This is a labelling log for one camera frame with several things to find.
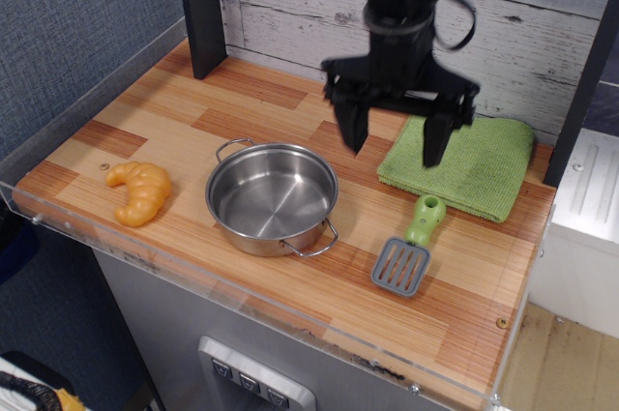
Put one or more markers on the silver dispenser button panel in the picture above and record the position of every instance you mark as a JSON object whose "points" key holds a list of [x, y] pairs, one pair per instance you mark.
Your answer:
{"points": [[263, 388]]}

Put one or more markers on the small stainless steel pot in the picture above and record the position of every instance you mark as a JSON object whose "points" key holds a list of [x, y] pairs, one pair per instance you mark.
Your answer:
{"points": [[273, 199]]}

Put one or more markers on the dark grey post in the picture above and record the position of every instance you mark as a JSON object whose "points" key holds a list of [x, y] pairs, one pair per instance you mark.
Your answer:
{"points": [[205, 33], [584, 93]]}

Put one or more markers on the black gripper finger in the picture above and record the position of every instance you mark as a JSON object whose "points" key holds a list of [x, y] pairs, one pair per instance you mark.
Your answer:
{"points": [[352, 117], [437, 132]]}

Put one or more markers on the clear acrylic table guard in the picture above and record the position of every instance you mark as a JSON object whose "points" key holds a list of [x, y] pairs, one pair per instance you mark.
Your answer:
{"points": [[464, 318]]}

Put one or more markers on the grey metal cabinet front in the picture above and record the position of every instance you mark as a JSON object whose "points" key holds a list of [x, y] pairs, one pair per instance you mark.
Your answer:
{"points": [[325, 341]]}

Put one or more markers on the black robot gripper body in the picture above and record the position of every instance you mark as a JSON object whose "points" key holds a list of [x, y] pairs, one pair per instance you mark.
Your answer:
{"points": [[400, 73]]}

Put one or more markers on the orange plastic croissant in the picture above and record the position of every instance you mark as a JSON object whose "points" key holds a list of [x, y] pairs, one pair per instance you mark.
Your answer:
{"points": [[148, 187]]}

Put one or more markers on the white cabinet at right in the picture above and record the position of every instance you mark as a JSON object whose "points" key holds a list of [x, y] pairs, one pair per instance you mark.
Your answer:
{"points": [[576, 273]]}

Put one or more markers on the dark grey right post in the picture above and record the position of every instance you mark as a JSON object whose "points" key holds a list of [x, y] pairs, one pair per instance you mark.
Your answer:
{"points": [[584, 93]]}

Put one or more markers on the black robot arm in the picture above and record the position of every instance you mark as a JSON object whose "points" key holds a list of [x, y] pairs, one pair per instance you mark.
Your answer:
{"points": [[390, 17]]}

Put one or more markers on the green folded cloth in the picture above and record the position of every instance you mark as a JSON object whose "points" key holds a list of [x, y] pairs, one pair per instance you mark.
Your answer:
{"points": [[481, 172]]}

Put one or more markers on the green grey toy spatula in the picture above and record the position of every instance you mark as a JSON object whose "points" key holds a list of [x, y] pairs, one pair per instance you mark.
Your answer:
{"points": [[402, 263]]}

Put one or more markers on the yellow object bottom left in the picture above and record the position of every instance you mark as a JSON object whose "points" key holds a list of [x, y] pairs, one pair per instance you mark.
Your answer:
{"points": [[69, 402]]}

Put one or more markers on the dark grey left post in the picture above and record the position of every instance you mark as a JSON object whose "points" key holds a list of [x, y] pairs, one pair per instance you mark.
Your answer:
{"points": [[205, 33]]}

